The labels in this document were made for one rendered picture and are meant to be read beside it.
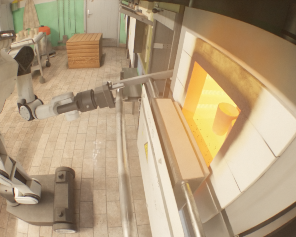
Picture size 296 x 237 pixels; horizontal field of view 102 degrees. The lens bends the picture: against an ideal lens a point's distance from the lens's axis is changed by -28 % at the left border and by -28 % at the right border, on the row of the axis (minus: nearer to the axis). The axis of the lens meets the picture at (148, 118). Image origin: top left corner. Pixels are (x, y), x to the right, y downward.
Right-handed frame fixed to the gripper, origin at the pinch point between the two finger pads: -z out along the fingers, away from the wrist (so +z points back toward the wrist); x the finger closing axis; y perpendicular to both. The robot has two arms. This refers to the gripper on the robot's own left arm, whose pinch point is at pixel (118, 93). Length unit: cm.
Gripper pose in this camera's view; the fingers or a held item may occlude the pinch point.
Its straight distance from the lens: 70.0
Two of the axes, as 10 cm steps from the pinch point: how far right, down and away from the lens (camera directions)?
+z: -9.8, 2.1, -0.2
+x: -1.5, -7.3, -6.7
